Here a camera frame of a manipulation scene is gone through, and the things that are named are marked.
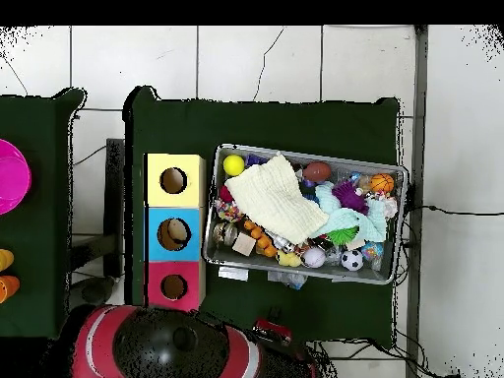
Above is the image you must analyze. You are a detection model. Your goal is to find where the green spiky ball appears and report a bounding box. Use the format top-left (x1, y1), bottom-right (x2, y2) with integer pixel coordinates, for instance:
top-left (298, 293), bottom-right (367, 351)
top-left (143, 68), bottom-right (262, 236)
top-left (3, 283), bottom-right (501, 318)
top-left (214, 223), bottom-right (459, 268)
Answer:
top-left (328, 226), bottom-right (360, 246)

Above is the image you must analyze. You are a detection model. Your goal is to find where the mint green cloth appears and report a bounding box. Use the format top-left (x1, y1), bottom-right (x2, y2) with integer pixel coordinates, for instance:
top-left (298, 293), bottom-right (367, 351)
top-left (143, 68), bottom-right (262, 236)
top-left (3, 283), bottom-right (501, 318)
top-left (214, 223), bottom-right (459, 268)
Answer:
top-left (314, 182), bottom-right (400, 245)

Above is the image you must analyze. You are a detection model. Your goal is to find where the clear mesh bin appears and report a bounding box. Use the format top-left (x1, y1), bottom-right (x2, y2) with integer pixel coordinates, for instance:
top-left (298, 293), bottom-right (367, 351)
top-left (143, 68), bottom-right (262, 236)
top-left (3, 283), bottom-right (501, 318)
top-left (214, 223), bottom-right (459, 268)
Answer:
top-left (201, 143), bottom-right (410, 285)

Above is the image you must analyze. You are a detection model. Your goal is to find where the cream yellow cloth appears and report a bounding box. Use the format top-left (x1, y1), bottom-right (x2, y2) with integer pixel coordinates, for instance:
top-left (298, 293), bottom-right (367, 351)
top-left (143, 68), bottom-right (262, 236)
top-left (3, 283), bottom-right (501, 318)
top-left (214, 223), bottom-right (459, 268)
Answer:
top-left (223, 153), bottom-right (331, 246)

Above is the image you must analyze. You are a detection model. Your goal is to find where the small soccer ball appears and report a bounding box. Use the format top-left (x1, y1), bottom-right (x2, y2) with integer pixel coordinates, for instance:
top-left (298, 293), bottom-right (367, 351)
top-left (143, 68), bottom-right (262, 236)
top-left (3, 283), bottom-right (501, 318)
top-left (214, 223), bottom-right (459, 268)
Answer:
top-left (340, 247), bottom-right (365, 273)

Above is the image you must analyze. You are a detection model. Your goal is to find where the dark green side table cloth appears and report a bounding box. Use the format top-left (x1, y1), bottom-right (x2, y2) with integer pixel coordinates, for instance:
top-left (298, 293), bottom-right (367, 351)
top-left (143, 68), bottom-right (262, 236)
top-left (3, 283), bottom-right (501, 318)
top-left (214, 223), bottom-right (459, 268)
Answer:
top-left (0, 88), bottom-right (90, 343)

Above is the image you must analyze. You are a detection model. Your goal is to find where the clear plastic packet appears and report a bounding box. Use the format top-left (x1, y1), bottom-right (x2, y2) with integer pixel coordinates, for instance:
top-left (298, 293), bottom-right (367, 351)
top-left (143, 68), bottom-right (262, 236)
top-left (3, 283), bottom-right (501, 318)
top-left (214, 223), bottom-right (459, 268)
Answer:
top-left (267, 270), bottom-right (310, 292)

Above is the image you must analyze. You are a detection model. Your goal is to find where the magenta plate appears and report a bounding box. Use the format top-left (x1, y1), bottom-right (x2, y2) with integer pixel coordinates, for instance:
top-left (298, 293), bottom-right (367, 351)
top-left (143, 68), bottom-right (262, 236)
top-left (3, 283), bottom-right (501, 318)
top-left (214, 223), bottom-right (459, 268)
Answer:
top-left (0, 138), bottom-right (32, 216)

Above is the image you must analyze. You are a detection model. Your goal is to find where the small wooden block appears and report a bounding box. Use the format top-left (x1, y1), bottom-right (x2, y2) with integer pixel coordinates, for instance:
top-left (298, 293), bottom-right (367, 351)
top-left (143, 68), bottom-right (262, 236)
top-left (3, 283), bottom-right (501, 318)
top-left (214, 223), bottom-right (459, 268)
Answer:
top-left (231, 233), bottom-right (257, 257)

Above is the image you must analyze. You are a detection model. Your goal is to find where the brown toy football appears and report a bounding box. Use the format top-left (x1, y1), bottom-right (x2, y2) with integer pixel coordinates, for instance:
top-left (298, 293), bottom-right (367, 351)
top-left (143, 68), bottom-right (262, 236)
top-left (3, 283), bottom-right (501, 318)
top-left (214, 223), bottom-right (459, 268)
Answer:
top-left (302, 160), bottom-right (333, 183)

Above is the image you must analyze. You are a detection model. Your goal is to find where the white ball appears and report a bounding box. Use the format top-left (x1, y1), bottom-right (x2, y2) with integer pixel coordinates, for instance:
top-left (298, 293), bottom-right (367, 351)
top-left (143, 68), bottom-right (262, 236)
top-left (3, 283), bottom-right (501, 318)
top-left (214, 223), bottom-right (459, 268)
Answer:
top-left (302, 246), bottom-right (328, 269)

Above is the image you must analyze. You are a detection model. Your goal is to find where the black cable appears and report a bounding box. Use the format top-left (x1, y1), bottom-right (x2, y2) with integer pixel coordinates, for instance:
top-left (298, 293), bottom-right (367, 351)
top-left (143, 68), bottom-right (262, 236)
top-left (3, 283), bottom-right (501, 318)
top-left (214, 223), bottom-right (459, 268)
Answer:
top-left (405, 204), bottom-right (504, 218)

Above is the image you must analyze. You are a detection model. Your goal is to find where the yellow ball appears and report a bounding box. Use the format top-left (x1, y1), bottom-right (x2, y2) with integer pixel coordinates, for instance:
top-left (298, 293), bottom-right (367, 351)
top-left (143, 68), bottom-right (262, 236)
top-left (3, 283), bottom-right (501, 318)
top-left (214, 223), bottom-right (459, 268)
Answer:
top-left (222, 154), bottom-right (246, 177)

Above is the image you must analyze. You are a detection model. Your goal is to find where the orange cup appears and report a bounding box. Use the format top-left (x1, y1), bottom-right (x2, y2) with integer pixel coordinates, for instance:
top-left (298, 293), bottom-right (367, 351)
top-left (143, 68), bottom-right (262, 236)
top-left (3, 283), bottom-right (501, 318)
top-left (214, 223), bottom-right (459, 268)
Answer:
top-left (0, 275), bottom-right (21, 305)

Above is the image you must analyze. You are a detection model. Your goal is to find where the orange toy basketball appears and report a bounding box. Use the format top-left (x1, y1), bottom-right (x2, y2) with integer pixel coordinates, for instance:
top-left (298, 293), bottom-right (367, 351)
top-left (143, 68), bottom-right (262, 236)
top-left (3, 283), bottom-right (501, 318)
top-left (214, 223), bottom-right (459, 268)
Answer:
top-left (370, 172), bottom-right (396, 195)

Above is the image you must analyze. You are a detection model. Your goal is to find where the purple spiky toy with eyes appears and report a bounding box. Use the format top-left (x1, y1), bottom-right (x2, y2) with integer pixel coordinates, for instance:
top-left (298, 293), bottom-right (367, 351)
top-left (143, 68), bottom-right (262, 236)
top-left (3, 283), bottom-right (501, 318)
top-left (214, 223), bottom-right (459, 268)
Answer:
top-left (331, 179), bottom-right (370, 215)

